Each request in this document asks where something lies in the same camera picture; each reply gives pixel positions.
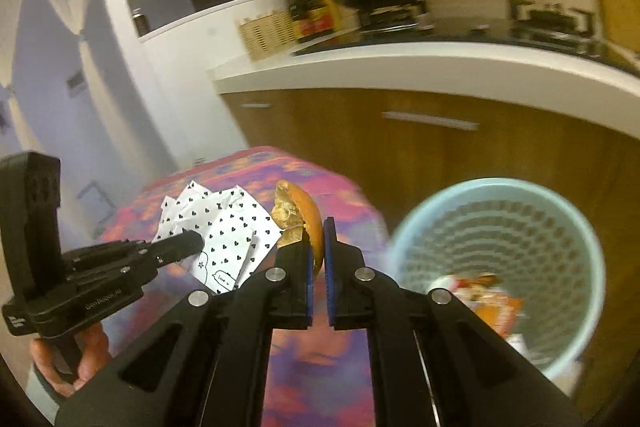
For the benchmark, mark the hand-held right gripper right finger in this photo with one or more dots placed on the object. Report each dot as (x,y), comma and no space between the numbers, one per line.
(329,279)

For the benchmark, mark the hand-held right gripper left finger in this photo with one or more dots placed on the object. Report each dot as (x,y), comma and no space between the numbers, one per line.
(309,279)

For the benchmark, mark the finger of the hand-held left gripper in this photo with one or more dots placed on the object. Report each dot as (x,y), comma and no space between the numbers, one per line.
(180,247)

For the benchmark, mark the white heart-print paper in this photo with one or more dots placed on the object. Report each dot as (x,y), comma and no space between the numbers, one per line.
(235,232)

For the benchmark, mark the red and white paper cup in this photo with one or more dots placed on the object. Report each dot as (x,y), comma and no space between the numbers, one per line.
(457,283)

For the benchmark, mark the orange snack wrapper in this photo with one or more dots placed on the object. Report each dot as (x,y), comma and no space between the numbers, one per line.
(496,314)

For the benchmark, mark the clear printed plastic wrapper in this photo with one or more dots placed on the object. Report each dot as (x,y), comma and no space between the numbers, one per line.
(517,344)

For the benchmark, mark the light blue plastic basket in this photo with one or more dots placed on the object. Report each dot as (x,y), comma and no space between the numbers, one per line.
(575,257)

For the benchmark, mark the person's left forearm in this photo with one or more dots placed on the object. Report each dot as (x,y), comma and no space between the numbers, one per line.
(42,397)

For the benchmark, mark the person's left hand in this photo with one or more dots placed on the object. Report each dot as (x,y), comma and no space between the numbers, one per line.
(92,352)

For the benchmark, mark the floral tablecloth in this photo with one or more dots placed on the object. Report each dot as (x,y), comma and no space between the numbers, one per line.
(320,359)

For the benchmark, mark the wooden kitchen cabinet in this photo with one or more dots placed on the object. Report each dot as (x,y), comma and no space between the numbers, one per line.
(350,147)

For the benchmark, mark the small dark jar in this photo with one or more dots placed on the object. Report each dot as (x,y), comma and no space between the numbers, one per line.
(140,23)

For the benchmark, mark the woven wicker basket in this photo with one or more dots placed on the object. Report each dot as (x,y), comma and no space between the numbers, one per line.
(267,34)

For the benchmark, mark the dark sauce bottle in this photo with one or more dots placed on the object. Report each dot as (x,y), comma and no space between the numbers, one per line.
(307,14)

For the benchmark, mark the yellow oil bottle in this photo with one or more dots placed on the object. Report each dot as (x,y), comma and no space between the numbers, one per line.
(328,12)

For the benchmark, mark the black gas stove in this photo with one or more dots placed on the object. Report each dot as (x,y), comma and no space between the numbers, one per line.
(500,39)

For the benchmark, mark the wall vent grille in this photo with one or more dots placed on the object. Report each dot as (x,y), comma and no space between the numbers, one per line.
(74,83)

